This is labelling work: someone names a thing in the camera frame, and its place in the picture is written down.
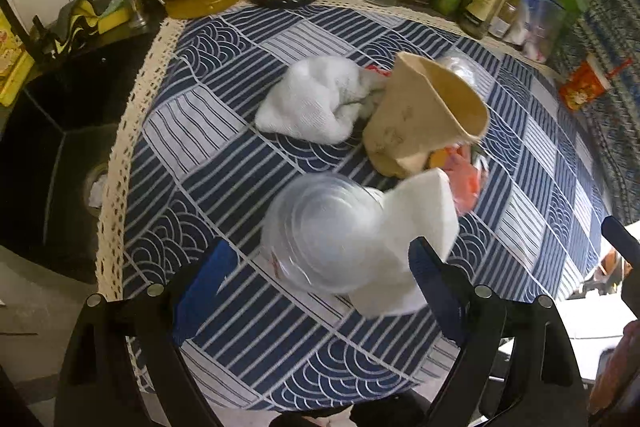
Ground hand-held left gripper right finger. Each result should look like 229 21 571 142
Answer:
407 237 588 427

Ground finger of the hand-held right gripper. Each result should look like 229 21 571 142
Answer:
602 216 640 269

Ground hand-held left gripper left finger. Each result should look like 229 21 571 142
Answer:
54 238 241 427

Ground white tissue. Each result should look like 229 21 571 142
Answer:
348 168 461 316
254 56 387 146

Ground orange plastic wrapper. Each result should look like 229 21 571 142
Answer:
427 143 492 214

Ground clear plastic cup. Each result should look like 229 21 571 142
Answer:
260 173 388 294

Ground brown paper cup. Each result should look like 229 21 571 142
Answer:
361 52 490 179

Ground clear plastic wrapper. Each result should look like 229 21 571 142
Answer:
439 51 482 84

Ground person's leg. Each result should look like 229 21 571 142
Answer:
621 319 640 359

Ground red seasoning packet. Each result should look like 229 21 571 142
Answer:
556 53 634 112

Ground blue patterned lace-edged tablecloth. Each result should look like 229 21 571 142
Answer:
95 0 617 413

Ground black sink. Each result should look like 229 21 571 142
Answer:
0 24 163 285

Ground blue patterned cloth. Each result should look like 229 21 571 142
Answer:
567 0 640 224

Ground clear plastic seasoning bags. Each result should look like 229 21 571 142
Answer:
504 0 590 64

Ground small seasoning bottle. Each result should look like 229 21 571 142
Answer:
489 0 522 40

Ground yellow green sponge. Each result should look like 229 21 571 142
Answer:
96 0 135 36

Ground yellow box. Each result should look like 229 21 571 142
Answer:
0 6 37 108

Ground grey yellow rag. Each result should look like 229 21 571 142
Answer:
29 0 103 58

